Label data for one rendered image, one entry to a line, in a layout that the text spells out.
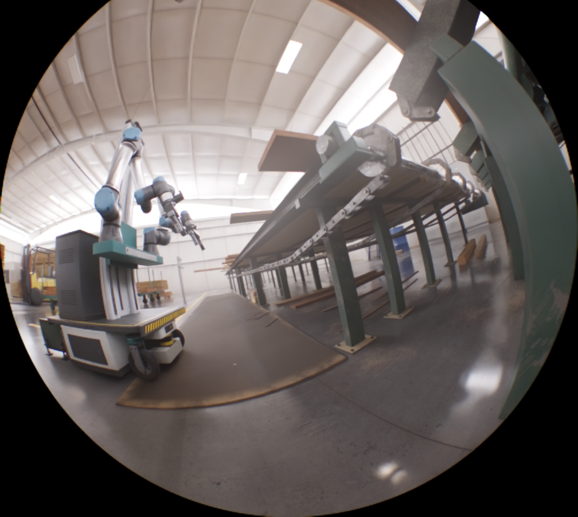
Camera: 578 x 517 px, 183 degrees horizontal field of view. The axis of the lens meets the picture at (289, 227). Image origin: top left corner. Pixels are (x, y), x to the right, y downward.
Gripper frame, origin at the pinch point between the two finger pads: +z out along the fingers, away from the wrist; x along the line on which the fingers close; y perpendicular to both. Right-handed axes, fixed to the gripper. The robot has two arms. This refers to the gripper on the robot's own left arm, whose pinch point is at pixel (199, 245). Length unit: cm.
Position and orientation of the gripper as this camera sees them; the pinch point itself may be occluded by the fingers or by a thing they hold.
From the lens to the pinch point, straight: 132.6
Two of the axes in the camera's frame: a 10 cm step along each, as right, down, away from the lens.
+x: -0.9, 3.6, 9.3
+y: 8.0, -5.3, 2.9
